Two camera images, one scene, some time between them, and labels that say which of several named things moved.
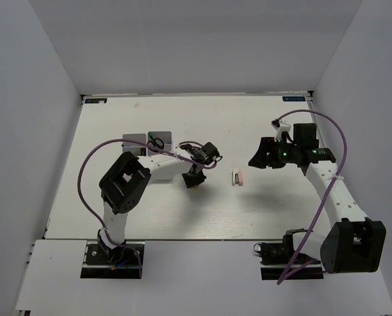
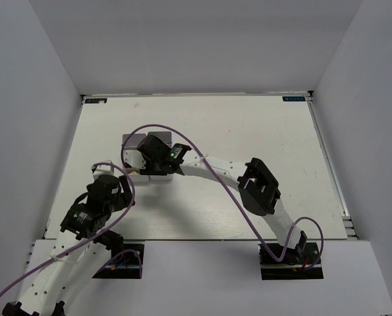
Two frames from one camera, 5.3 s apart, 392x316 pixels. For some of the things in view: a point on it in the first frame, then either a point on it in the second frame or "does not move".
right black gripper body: (287, 154) -> (152, 167)
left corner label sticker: (95, 101) does not move
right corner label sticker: (294, 99) does not move
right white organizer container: (161, 139) does not move
